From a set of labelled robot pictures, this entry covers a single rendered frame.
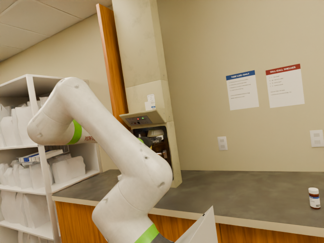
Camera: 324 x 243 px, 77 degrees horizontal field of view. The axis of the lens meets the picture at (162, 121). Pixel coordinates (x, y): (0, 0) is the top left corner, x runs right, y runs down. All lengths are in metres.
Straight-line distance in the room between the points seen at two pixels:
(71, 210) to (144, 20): 1.54
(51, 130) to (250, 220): 0.92
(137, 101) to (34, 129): 0.89
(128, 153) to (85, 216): 1.23
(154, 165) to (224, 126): 1.22
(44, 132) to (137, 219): 0.43
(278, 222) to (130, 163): 0.74
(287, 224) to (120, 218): 0.73
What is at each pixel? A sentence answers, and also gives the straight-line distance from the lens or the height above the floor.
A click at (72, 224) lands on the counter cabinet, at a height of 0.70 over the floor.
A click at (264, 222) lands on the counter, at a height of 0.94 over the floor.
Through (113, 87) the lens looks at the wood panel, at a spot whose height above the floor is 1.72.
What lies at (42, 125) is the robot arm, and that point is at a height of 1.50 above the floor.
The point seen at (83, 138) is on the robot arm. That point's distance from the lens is 0.93.
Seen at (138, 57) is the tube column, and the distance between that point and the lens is 1.56.
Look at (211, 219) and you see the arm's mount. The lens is 0.68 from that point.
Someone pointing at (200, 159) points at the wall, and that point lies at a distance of 1.85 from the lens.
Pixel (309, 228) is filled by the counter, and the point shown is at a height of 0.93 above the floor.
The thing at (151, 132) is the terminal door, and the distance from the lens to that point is 1.49.
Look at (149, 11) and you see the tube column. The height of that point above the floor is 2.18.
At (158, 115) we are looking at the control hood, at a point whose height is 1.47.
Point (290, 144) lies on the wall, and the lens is 1.73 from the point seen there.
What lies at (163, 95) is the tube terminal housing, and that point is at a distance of 1.43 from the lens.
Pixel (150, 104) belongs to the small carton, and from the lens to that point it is 1.39.
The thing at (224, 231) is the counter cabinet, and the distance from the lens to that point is 1.21.
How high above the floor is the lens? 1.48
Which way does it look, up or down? 2 degrees down
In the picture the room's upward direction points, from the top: 8 degrees counter-clockwise
